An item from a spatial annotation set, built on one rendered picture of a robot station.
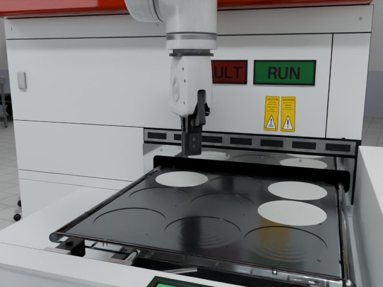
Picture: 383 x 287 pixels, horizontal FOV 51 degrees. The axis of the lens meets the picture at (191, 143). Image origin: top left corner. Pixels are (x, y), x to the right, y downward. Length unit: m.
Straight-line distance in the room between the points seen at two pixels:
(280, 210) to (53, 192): 0.63
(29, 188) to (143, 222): 0.59
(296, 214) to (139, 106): 0.44
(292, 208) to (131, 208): 0.25
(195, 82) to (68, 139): 0.46
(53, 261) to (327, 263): 0.29
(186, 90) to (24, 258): 0.37
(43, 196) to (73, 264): 0.75
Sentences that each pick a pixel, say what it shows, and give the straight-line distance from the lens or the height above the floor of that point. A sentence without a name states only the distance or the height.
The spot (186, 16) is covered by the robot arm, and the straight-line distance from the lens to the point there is 0.64.
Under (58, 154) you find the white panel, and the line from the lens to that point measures 1.03.
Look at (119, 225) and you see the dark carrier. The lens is 0.57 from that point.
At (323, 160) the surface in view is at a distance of 0.81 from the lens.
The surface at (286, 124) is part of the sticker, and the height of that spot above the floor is 1.00.
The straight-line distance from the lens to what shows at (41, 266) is 0.36.
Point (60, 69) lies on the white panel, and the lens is 0.99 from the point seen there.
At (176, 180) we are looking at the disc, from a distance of 0.76.
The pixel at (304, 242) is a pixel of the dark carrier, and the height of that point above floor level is 0.90.
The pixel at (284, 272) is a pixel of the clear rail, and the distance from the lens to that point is 0.46.
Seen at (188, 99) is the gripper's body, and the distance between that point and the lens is 0.63.
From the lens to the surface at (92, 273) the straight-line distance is 0.34.
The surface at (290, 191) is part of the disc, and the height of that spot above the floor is 0.90.
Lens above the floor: 1.13
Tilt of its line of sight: 12 degrees down
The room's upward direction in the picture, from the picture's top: straight up
